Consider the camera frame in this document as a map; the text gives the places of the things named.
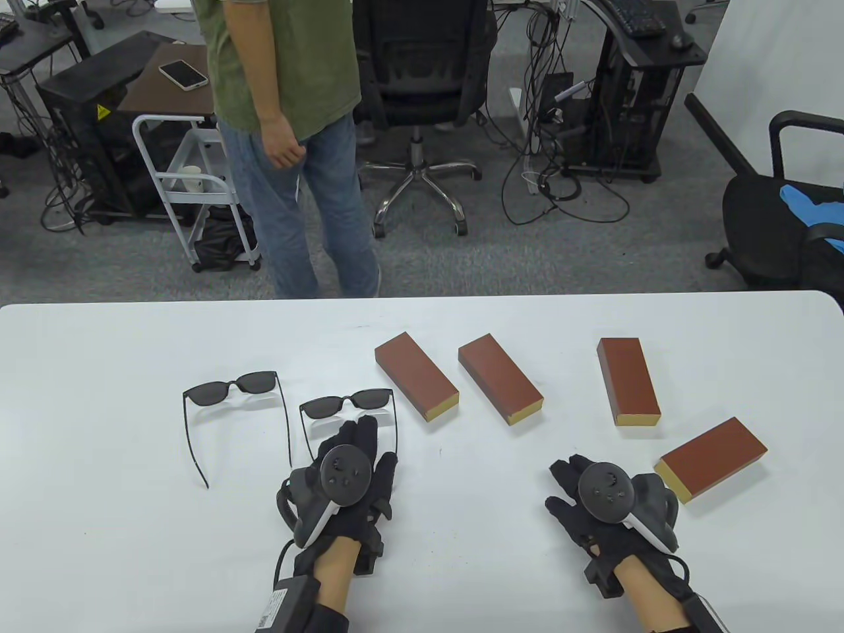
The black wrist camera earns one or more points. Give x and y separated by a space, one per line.
603 580
369 560

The black computer case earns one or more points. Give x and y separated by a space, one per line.
79 99

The black wrist battery pack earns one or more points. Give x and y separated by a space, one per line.
283 606
705 616

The black computer stand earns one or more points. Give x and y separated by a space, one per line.
626 119

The black mesh office chair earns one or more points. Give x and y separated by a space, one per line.
422 72

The person's left hand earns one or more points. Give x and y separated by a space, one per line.
369 521

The brown storage box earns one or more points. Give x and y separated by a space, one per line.
498 376
715 455
412 372
626 379

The person's left forearm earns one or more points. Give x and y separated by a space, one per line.
333 580

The person's right forearm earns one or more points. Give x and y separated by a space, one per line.
649 593

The black keyboard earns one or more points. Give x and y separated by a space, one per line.
636 18

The white rolling cart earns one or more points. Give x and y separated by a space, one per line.
198 151

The white smartphone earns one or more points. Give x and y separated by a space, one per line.
183 74

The white paper cup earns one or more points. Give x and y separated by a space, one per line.
191 179

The grey VR controller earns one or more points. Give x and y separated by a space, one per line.
343 471
603 491

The black fabric office chair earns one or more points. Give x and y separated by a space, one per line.
758 224

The black desk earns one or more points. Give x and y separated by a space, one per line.
39 43

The black bag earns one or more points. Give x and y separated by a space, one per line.
221 241

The black sunglasses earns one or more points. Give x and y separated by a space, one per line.
323 407
211 393

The blue cloth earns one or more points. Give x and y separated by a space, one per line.
811 211

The black computer mouse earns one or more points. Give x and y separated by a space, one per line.
681 41

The person's right hand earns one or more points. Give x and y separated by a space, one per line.
593 541

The black floor box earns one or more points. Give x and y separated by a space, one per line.
556 89

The white desk foot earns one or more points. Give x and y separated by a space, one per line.
519 105

